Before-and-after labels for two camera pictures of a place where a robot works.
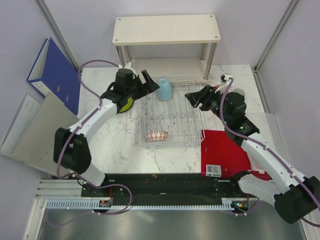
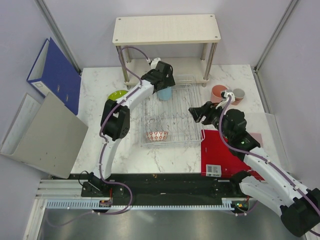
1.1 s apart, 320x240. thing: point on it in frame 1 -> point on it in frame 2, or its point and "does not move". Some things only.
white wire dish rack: (176, 122) does not move
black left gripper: (148, 87) -> (169, 81)
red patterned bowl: (156, 136) does not move
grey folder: (30, 139) does not move
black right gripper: (204, 96) -> (198, 112)
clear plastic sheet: (267, 125) does not move
